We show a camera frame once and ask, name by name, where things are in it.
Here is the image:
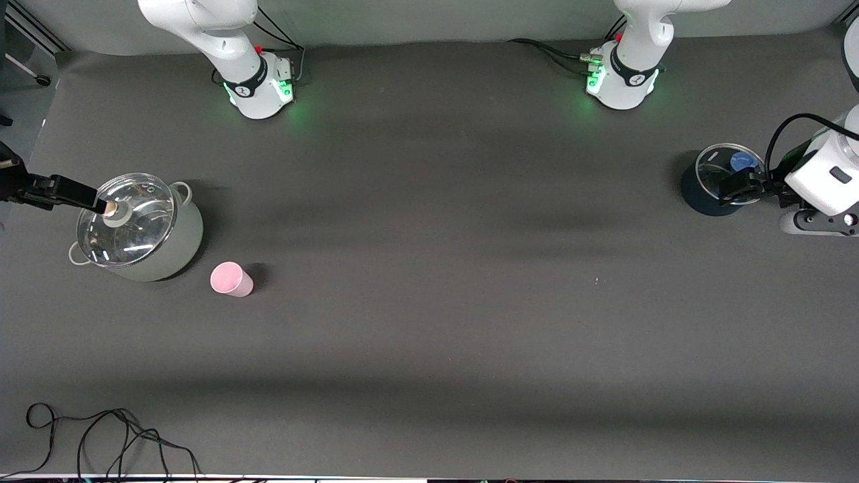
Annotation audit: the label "black right arm base cables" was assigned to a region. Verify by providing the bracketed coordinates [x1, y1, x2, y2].
[245, 10, 306, 85]

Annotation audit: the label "aluminium frame rail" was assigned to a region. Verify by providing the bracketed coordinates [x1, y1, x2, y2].
[3, 0, 68, 54]

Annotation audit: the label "glass lid with blue knob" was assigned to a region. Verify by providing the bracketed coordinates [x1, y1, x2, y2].
[696, 143, 768, 204]

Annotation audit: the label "glass lid with metal knob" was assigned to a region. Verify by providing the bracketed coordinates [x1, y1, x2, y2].
[77, 172, 176, 268]

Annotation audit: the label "dark grey table mat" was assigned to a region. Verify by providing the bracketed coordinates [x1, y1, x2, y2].
[0, 27, 859, 478]

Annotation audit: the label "pink plastic cup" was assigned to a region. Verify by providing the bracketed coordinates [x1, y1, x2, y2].
[210, 262, 254, 298]

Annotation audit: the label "pale grey stockpot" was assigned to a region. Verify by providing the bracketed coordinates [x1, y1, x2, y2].
[68, 173, 204, 282]

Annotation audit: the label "loose thin black cable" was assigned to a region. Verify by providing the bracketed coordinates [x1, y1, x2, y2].
[0, 402, 202, 480]

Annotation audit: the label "black arm base cables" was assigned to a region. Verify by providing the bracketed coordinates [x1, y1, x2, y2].
[245, 10, 306, 85]
[507, 38, 605, 76]

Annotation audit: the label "black left arm base cables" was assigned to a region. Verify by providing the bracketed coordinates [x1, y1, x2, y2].
[507, 38, 605, 76]

